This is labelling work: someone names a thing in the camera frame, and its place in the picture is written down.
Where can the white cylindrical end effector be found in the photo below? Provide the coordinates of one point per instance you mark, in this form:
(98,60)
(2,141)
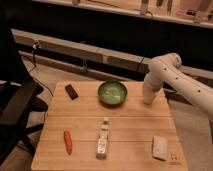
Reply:
(149,96)

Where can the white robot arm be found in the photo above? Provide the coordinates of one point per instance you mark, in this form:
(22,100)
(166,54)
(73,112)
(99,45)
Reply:
(165,69)

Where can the green ceramic bowl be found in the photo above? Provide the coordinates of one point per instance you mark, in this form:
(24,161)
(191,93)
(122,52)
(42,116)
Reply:
(112,93)

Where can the beige sponge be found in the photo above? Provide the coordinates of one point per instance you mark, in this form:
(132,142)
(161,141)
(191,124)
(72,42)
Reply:
(159,148)

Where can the small clear bottle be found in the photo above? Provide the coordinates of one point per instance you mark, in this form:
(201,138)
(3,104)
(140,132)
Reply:
(102,142)

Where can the black rectangular block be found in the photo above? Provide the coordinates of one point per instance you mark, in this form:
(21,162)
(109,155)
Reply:
(71,91)

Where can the orange carrot toy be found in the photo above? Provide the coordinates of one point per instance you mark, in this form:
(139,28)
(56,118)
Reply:
(68,142)

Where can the black office chair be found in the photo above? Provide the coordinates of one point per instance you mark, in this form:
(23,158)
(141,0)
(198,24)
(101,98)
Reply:
(18,95)

